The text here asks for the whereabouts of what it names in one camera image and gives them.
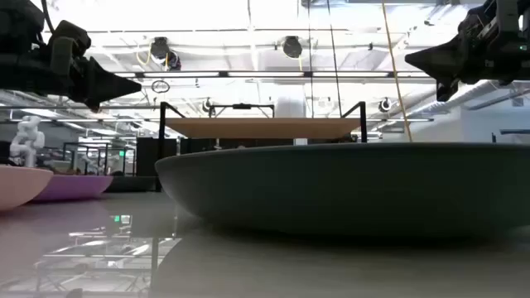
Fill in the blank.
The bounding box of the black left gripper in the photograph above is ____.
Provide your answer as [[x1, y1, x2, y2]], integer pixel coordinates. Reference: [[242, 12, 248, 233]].
[[0, 50, 142, 113]]

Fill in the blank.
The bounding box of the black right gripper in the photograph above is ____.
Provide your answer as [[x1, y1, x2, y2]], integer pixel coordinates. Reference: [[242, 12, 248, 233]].
[[404, 0, 530, 103]]

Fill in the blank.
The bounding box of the purple plate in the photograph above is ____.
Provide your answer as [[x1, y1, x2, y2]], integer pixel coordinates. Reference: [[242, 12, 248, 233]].
[[31, 174, 114, 204]]

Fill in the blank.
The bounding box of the black cabinet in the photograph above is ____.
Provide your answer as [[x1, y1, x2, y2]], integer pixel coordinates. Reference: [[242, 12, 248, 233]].
[[135, 137, 179, 178]]

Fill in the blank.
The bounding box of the white humanoid robot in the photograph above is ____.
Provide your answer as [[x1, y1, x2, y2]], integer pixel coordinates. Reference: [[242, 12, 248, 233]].
[[8, 115, 46, 168]]

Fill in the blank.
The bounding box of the salmon pink plate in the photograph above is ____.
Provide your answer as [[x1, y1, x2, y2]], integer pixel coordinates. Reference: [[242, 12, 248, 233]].
[[0, 164, 55, 211]]

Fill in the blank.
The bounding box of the dark grey plate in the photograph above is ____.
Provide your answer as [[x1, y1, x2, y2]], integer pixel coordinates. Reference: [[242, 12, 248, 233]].
[[154, 142, 530, 239]]

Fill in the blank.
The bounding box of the long ceiling light bar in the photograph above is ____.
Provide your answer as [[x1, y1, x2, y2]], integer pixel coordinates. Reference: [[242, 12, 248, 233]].
[[113, 70, 431, 79]]

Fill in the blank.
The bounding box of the yellow cable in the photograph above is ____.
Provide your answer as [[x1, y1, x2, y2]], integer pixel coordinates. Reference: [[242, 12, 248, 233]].
[[381, 0, 413, 143]]

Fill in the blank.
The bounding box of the black frame workstation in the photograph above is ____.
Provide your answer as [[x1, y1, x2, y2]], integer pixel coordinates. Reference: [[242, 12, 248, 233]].
[[61, 142, 137, 176]]

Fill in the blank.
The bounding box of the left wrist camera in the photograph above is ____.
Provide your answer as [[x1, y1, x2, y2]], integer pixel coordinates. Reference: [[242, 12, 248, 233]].
[[48, 19, 93, 76]]

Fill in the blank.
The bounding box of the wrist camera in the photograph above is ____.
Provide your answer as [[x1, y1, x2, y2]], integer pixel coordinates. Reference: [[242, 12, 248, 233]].
[[494, 0, 521, 46], [48, 19, 93, 76]]

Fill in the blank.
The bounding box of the black ceiling cable reel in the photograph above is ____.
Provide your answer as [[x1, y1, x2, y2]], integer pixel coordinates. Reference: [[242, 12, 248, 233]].
[[282, 35, 304, 60], [149, 36, 182, 71]]

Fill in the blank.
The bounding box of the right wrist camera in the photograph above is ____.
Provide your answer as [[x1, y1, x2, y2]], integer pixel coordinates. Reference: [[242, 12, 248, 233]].
[[494, 0, 521, 46]]

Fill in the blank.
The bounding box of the black cable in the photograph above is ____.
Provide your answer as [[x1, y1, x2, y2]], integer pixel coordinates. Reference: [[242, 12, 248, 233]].
[[326, 0, 344, 118]]

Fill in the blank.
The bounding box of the wooden shelf with black frame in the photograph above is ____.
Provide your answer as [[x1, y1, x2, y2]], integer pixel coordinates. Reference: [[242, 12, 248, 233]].
[[156, 100, 369, 193]]

